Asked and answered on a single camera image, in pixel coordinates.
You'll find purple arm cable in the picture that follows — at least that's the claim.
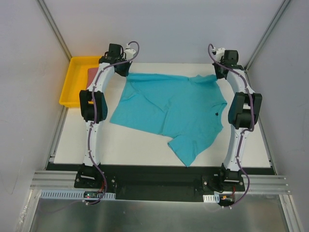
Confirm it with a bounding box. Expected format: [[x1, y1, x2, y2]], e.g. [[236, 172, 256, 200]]
[[83, 41, 140, 206], [208, 43, 256, 213]]

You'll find right white cable duct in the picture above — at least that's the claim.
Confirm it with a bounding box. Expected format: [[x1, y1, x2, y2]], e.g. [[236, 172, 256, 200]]
[[203, 194, 220, 203]]

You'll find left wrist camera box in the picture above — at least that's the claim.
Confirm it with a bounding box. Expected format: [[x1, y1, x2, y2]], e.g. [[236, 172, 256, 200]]
[[124, 44, 136, 60]]

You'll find aluminium corner post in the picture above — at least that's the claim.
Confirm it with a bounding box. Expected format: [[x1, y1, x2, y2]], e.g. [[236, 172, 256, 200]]
[[245, 0, 293, 72], [36, 0, 72, 61]]

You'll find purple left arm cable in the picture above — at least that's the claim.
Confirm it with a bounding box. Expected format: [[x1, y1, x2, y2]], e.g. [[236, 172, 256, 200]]
[[83, 41, 140, 206]]

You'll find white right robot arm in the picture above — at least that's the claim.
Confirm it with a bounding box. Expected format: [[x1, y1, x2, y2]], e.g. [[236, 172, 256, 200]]
[[209, 47, 263, 191]]

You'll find red folded t shirt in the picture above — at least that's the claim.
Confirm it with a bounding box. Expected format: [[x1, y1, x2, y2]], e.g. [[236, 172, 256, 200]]
[[86, 67, 98, 88]]

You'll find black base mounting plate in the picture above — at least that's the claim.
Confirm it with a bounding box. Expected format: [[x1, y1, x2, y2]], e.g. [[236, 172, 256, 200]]
[[74, 165, 245, 202]]

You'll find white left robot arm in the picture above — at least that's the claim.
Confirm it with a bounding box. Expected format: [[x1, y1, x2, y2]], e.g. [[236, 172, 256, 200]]
[[79, 41, 140, 188]]

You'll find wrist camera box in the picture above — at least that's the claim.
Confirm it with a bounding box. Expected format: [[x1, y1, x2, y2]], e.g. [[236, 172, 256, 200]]
[[124, 44, 136, 60], [211, 47, 225, 63]]

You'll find left grey cable duct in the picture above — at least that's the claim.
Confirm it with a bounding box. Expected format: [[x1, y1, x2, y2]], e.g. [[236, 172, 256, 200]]
[[40, 190, 116, 200]]

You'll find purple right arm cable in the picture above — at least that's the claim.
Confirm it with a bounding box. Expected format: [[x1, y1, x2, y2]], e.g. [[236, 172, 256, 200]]
[[208, 43, 256, 213]]

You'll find right aluminium corner post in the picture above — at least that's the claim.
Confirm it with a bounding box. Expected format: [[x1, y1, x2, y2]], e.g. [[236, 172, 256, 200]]
[[245, 0, 293, 72]]

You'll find aluminium front rail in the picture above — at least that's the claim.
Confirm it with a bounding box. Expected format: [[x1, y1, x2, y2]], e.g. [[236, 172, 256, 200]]
[[30, 170, 292, 195]]

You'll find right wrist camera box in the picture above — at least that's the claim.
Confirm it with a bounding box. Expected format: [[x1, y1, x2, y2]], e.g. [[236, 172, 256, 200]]
[[211, 47, 225, 63]]

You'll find cyan t shirt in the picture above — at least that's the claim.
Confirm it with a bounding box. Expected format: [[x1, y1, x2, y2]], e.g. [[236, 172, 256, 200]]
[[110, 73, 227, 167]]

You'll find left aluminium corner post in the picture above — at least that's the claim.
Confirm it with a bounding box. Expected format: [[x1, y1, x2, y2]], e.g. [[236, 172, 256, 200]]
[[36, 0, 72, 61]]

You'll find yellow plastic bin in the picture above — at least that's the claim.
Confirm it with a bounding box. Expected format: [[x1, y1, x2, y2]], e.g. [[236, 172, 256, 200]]
[[59, 56, 100, 108]]

